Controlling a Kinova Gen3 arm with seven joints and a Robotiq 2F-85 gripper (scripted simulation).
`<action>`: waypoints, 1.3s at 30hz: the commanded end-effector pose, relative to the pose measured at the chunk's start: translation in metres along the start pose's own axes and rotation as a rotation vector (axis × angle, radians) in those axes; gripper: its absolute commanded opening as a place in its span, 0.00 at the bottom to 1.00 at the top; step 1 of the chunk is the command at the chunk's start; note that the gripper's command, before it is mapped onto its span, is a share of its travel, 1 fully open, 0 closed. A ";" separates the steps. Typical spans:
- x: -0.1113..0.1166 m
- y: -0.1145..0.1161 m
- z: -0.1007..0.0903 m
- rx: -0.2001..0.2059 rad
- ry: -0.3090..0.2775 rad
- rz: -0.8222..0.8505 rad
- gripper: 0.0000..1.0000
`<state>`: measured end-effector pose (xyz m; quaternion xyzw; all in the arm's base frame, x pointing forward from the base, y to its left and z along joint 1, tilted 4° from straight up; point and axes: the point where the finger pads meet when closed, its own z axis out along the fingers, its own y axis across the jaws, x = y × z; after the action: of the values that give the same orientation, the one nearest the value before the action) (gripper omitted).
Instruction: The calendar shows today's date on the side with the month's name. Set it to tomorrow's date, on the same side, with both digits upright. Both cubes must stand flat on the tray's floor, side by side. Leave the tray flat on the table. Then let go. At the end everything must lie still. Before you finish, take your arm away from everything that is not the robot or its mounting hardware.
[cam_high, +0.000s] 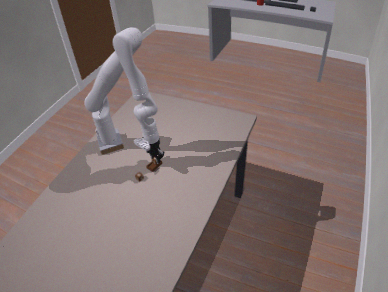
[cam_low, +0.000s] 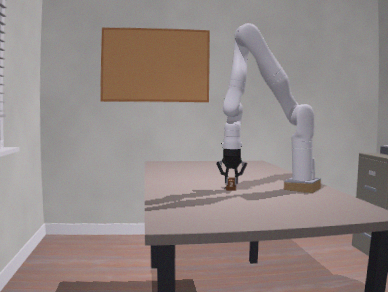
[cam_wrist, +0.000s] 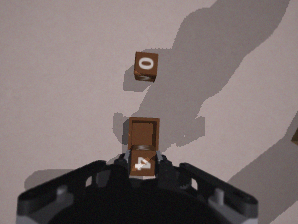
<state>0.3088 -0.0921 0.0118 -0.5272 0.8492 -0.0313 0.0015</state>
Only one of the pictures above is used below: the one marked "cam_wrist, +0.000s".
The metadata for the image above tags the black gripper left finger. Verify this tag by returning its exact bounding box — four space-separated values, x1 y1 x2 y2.
16 150 131 224

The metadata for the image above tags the brown cube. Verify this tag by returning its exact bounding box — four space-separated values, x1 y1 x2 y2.
134 52 158 82
130 145 156 176

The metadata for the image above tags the brown rectangular tray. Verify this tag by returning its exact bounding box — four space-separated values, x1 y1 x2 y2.
128 117 160 151

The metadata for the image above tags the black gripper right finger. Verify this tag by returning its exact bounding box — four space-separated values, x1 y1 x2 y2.
155 151 258 224

